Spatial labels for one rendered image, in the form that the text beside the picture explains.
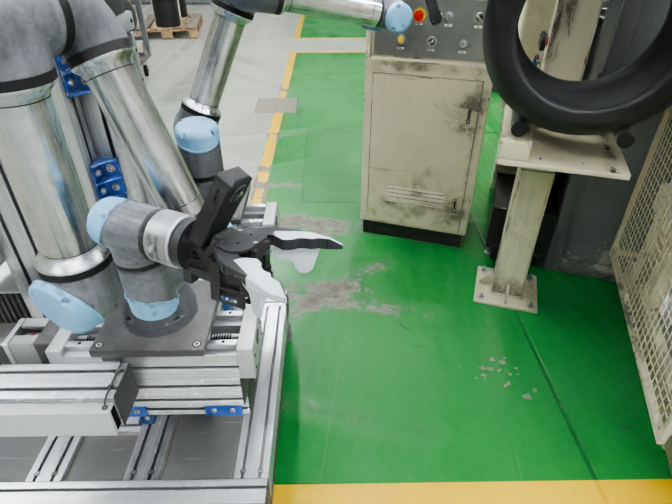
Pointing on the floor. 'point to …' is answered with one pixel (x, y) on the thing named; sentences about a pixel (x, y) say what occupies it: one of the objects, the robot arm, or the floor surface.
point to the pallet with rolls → (172, 19)
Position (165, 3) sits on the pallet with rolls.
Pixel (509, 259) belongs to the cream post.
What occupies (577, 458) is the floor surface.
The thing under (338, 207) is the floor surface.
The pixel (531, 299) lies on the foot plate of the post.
